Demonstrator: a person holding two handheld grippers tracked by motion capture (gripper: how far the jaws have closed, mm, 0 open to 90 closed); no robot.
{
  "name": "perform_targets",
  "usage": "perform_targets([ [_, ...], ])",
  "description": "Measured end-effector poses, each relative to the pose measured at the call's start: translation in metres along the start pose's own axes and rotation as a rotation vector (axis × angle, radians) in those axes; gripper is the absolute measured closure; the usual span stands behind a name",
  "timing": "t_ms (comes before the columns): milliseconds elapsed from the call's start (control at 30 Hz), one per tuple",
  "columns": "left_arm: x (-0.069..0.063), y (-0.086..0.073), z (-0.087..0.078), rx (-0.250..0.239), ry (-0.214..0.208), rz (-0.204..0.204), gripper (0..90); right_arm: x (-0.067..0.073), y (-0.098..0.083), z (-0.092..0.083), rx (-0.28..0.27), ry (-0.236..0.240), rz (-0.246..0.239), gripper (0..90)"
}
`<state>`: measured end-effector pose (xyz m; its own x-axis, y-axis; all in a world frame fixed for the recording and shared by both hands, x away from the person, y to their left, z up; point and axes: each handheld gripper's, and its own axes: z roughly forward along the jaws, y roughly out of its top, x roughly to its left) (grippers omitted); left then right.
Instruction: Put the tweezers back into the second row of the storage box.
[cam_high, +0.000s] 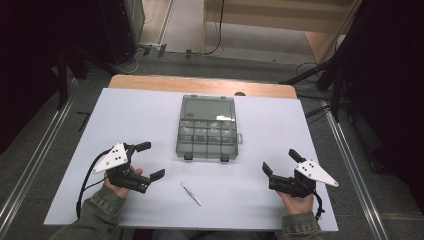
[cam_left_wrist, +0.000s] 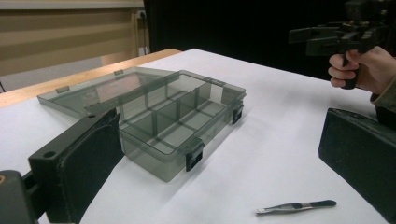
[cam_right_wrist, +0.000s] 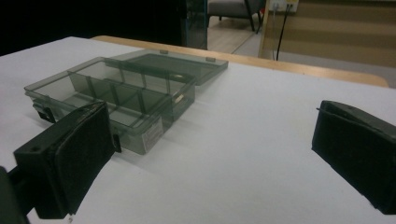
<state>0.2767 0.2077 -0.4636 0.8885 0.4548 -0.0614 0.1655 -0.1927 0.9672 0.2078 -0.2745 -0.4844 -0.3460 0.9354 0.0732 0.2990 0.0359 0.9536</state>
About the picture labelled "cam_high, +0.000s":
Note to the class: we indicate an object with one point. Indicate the light wooden furniture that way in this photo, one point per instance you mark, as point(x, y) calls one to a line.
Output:
point(283, 16)

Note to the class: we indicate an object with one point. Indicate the metal floor rail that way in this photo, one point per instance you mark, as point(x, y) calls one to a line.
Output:
point(36, 150)
point(355, 173)

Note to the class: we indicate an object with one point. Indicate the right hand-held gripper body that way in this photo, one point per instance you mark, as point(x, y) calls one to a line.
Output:
point(315, 173)

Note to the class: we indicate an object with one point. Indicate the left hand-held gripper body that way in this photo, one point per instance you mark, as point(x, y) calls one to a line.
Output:
point(115, 158)

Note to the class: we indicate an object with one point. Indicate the metal tweezers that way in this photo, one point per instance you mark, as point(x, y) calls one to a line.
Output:
point(191, 194)

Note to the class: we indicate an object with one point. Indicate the black metal stand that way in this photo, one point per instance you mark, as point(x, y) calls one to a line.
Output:
point(63, 76)

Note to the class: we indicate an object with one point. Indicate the dark cabinet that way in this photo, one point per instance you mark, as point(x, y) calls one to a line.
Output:
point(121, 26)

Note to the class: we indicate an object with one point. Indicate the black stand legs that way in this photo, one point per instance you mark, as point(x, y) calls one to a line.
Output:
point(308, 71)

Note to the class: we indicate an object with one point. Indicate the clear plastic compartment box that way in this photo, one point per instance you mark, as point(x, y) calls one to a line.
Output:
point(206, 133)

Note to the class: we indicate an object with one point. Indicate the person's left hand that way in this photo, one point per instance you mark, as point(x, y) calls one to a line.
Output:
point(116, 191)

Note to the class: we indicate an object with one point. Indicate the person's right hand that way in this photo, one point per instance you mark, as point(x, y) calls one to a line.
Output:
point(300, 205)

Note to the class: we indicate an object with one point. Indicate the white table board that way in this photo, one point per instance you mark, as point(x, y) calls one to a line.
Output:
point(140, 113)

